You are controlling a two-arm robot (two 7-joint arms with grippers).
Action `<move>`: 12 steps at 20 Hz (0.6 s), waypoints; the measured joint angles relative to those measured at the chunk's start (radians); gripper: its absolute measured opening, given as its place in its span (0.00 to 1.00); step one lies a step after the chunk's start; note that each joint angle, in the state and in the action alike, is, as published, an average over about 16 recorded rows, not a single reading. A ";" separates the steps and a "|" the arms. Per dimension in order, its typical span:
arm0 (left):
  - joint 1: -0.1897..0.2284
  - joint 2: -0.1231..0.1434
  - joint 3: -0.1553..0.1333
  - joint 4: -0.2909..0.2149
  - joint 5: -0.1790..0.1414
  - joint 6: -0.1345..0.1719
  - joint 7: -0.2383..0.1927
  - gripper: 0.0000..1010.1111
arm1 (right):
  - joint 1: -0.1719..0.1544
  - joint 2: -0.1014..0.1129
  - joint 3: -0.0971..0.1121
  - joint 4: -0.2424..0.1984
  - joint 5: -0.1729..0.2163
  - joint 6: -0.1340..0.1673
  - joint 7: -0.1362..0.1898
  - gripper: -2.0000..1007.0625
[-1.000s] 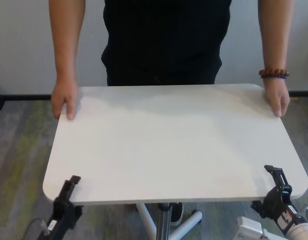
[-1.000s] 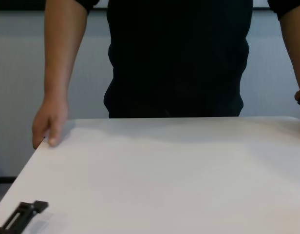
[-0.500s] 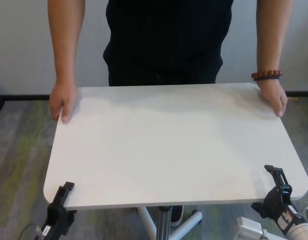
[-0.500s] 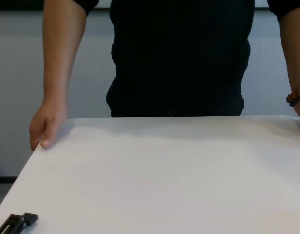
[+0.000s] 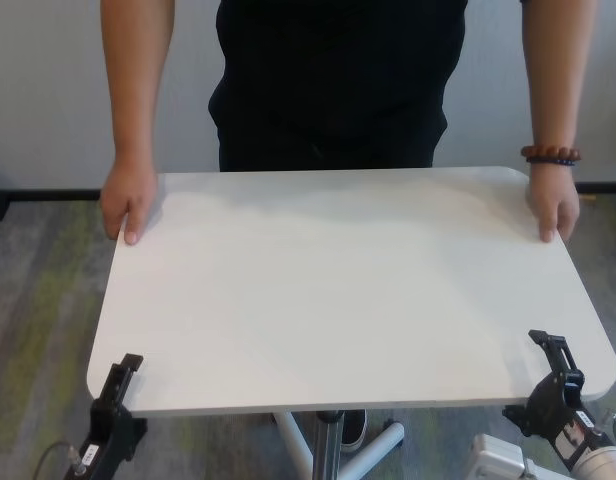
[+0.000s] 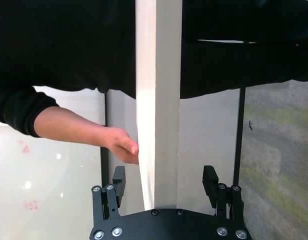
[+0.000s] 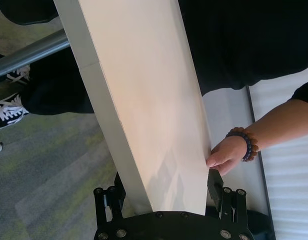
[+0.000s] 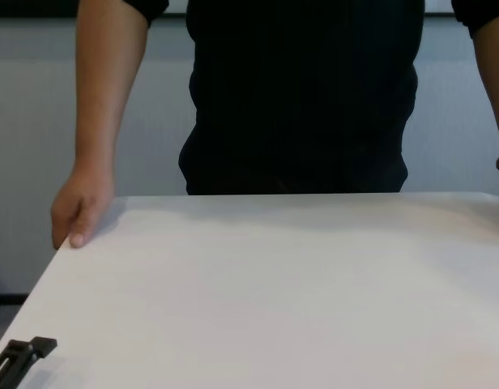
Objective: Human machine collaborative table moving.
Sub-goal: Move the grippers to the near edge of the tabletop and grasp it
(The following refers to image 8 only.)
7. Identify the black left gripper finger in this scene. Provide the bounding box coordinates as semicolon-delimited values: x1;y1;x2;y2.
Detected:
0;336;58;389

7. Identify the white rectangular table top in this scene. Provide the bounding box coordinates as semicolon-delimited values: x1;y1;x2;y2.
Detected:
0;192;499;389

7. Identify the person's right forearm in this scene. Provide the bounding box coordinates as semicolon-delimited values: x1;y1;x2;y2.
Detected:
73;0;149;175

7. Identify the person's left forearm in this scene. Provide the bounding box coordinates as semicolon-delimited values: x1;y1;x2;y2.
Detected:
471;28;499;163

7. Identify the person's right hand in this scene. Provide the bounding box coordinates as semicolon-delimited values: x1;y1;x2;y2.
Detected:
50;164;116;250

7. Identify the black baseboard strip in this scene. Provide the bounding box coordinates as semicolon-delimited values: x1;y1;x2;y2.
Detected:
0;290;27;306

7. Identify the person in black shirt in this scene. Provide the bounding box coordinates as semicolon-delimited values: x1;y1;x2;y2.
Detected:
75;0;499;196

